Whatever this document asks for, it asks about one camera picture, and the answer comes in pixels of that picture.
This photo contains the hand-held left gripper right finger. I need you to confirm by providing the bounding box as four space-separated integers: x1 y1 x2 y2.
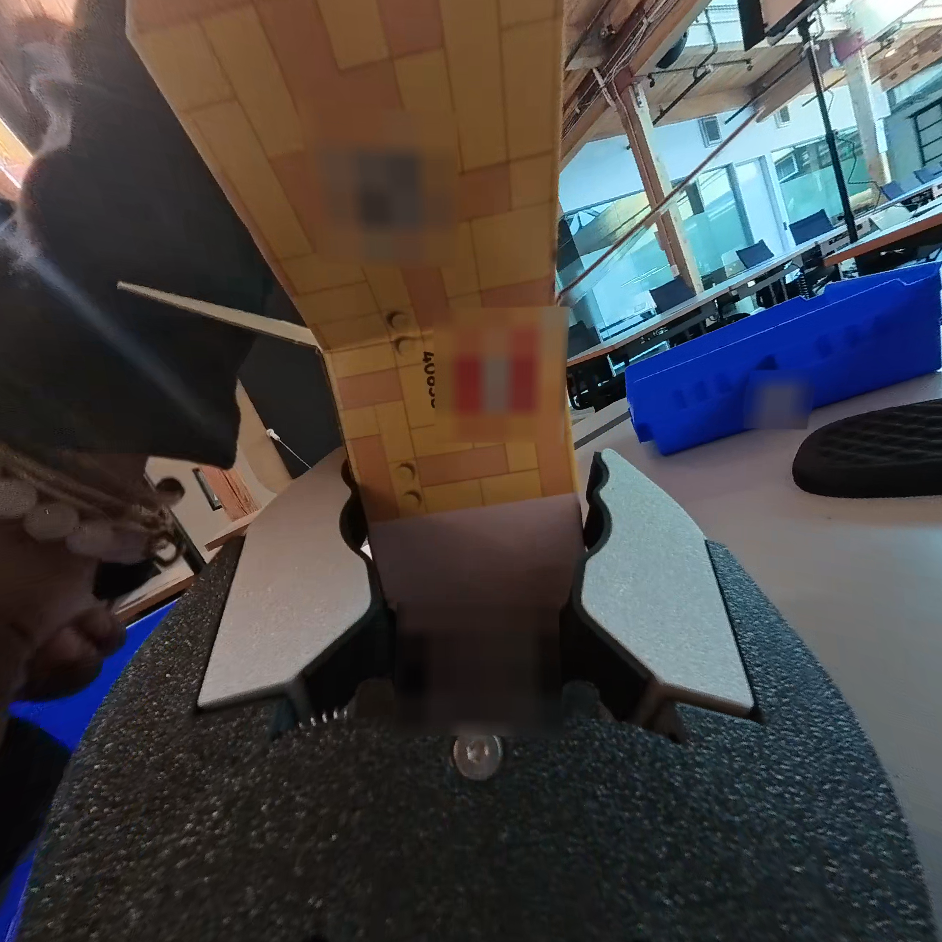
561 449 757 740

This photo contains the hanging black monitor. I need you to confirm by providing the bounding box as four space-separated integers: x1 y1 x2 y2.
738 0 829 52

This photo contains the black stand pole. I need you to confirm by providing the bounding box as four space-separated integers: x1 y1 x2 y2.
806 15 865 236

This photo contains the black mesh pad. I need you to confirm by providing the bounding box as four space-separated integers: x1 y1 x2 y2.
791 400 942 500

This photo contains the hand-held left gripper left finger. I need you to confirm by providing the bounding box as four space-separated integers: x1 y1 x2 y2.
196 446 393 737

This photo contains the wooden pillar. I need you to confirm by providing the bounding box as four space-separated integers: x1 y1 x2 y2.
617 70 706 295

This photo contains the long office table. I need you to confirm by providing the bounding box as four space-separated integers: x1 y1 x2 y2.
565 187 942 413

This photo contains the blue plastic bin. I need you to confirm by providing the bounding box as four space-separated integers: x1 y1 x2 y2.
6 598 183 753
625 261 942 456

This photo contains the yellow brick-print cardboard box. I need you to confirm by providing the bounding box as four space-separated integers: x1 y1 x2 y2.
118 0 590 663

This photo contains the beaded bracelet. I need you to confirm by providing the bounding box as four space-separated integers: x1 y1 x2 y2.
0 442 186 568

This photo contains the person's right hand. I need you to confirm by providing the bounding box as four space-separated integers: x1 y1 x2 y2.
0 528 128 709

